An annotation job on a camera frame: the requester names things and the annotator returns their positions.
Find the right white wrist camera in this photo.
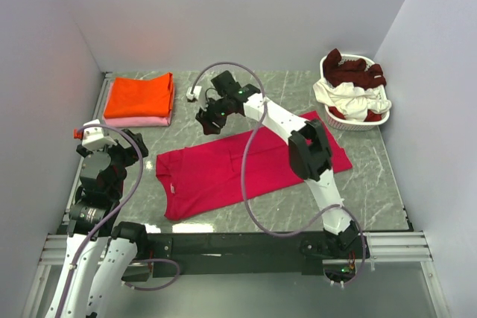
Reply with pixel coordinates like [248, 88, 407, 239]
[186, 86, 203, 102]

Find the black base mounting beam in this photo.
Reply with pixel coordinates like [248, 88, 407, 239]
[119, 232, 370, 282]

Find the white plastic laundry basket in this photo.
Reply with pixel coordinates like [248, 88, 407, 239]
[313, 49, 392, 131]

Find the crimson pink t shirt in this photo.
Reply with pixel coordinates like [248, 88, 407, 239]
[155, 110, 354, 222]

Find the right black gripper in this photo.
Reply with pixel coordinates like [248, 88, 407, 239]
[195, 96, 230, 138]

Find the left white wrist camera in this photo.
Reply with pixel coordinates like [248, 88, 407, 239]
[74, 119, 116, 151]

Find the red garment in basket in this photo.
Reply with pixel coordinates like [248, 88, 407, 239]
[329, 106, 382, 122]

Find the white crumpled garment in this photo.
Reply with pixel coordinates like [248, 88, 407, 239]
[312, 78, 392, 122]

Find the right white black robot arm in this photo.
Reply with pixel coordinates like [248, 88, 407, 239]
[186, 71, 366, 258]

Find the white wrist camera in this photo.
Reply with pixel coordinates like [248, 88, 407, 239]
[74, 119, 116, 151]
[186, 86, 203, 102]

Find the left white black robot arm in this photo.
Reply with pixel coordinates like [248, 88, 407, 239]
[46, 124, 149, 317]

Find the aluminium frame rail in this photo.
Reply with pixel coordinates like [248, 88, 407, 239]
[24, 71, 432, 317]

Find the folded light pink t shirt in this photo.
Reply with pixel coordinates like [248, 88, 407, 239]
[103, 85, 172, 127]

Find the dark maroon garment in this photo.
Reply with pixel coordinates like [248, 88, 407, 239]
[322, 48, 387, 89]

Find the folded orange t shirt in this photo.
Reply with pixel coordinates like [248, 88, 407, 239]
[104, 72, 174, 119]

